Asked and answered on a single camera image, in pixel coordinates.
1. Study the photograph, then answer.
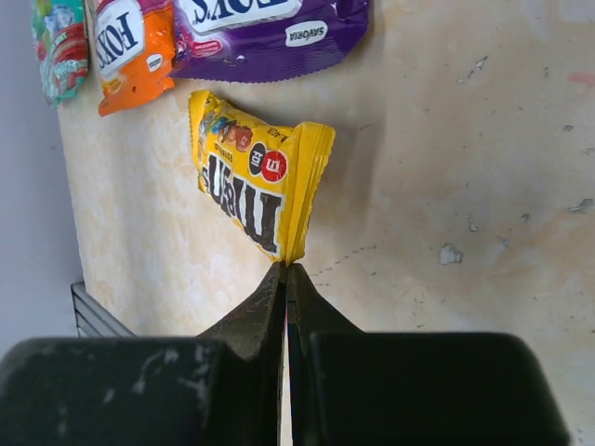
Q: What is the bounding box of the yellow chocolate candy packet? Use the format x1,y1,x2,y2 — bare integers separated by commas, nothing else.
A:
189,90,336,264

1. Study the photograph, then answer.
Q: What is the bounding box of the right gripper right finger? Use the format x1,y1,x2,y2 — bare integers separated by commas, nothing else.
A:
285,264,570,445

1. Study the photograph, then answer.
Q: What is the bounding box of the orange candy bag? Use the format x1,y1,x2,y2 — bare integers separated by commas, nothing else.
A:
93,0,176,117

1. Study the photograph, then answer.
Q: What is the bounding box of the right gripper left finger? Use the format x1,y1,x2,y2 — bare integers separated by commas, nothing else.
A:
1,263,284,445

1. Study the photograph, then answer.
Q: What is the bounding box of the colourful candy bag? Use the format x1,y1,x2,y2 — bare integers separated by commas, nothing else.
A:
30,0,89,107

